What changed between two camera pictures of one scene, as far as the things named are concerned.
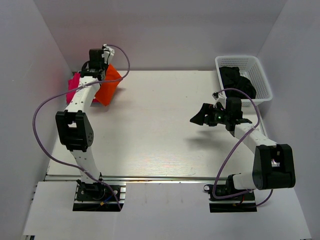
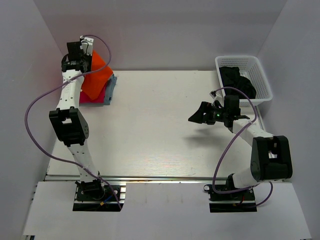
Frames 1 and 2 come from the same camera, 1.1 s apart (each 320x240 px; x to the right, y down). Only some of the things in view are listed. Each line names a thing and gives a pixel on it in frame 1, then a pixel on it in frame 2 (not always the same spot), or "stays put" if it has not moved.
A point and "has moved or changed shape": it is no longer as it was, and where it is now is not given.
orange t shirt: (105, 94) has moved or changed shape
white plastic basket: (250, 67) stays put
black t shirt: (232, 78) stays put
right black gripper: (207, 109) stays put
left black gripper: (105, 65) → (89, 57)
